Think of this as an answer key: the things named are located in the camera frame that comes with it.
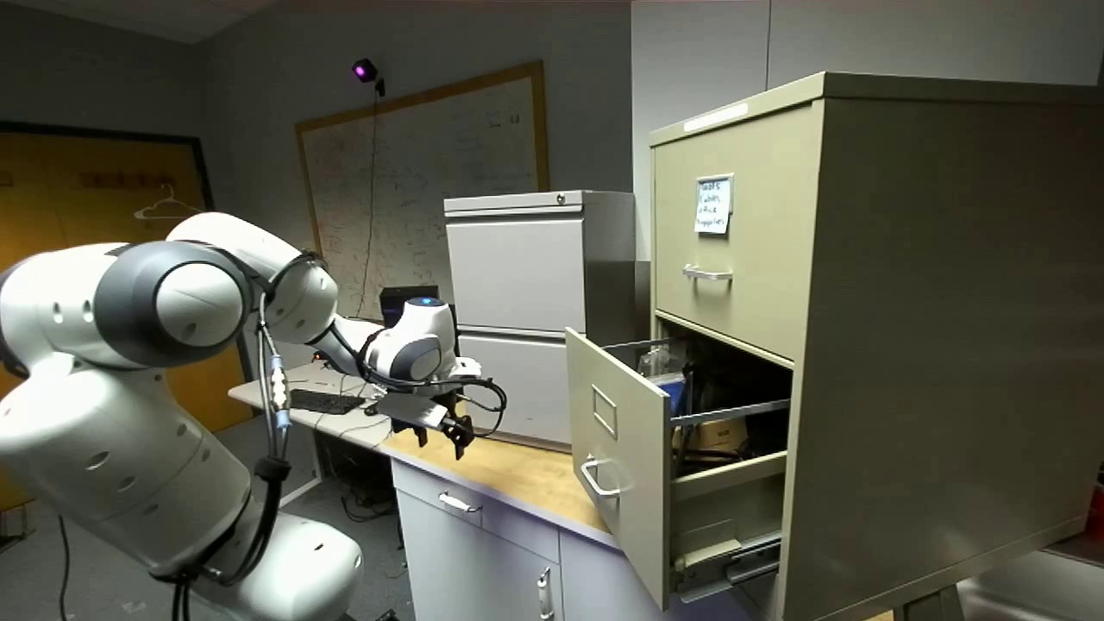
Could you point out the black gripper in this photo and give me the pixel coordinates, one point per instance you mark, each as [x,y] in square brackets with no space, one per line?
[411,409]

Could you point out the beige drawer with label holder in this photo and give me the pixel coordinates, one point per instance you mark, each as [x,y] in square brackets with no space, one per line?
[621,483]

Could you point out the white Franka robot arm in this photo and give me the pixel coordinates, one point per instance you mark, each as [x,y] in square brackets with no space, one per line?
[104,451]

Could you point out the files inside drawer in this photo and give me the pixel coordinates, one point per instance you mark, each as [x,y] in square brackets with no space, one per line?
[705,398]

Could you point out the beige drawer with paper label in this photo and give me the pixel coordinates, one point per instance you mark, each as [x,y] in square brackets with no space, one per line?
[762,174]

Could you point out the grey desk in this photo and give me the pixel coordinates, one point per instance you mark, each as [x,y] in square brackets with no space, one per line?
[347,422]

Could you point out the white base cabinet wooden top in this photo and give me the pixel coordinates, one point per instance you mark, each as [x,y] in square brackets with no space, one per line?
[495,554]

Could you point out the black keyboard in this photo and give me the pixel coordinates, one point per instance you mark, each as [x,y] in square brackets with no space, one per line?
[325,402]

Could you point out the black monitor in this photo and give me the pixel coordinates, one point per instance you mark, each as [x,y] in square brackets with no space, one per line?
[401,301]

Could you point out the grey lateral filing cabinet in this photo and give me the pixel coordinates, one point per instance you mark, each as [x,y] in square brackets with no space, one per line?
[517,277]

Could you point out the white paper label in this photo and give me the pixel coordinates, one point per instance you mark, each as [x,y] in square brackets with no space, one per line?
[712,203]

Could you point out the beige metal filing cabinet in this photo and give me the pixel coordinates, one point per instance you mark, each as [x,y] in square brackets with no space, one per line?
[954,345]

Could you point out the whiteboard with wooden frame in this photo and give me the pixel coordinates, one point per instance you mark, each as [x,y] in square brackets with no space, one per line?
[437,174]

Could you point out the camera with purple light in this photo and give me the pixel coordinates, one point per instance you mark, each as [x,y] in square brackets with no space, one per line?
[367,74]

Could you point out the yellow board with dark frame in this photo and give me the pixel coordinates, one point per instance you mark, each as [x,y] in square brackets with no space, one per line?
[69,185]

